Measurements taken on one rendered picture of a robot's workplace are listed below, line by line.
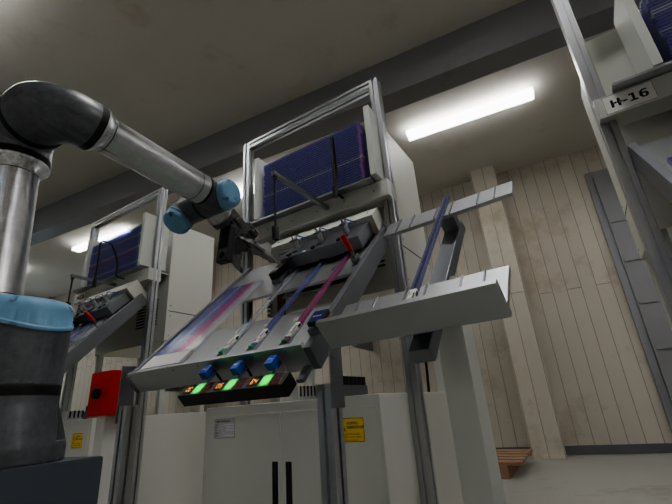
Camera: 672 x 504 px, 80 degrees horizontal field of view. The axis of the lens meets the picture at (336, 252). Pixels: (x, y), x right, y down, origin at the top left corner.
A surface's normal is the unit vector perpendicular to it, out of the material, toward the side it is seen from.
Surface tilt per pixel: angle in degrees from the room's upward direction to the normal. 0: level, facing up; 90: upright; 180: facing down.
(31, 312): 87
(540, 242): 90
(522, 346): 90
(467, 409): 90
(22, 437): 73
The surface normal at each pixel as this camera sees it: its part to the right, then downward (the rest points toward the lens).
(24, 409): 0.72, -0.54
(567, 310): -0.44, -0.30
